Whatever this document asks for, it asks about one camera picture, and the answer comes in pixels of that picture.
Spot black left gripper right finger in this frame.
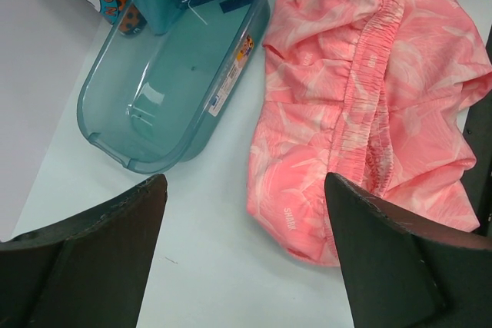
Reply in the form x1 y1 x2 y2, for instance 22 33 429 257
324 173 491 327

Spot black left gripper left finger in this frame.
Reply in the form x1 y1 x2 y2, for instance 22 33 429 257
1 174 168 327

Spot pink patterned shorts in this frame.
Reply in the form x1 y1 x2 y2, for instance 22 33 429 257
247 0 491 267

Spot teal plastic tub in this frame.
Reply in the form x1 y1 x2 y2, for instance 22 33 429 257
77 0 270 174

